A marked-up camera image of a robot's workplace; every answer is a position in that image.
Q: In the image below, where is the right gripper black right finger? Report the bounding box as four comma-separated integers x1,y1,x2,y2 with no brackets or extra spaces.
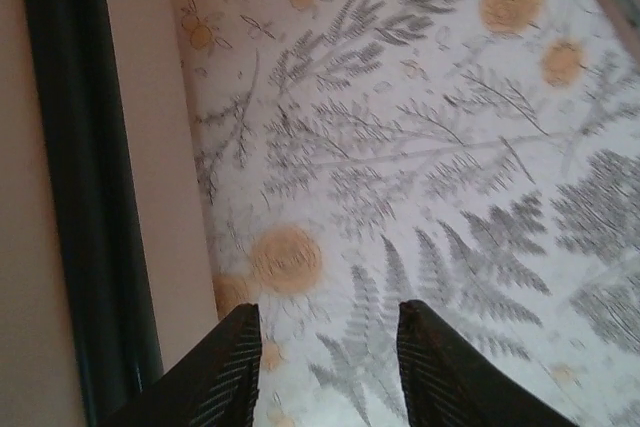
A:
396,299,582,427

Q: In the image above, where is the black table edge strip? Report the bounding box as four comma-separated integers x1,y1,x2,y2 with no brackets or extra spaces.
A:
14,0,166,427

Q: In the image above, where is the floral table mat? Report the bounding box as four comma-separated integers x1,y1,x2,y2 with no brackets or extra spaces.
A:
149,0,640,427

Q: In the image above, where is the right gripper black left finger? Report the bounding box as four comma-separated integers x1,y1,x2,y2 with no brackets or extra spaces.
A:
106,302,264,427

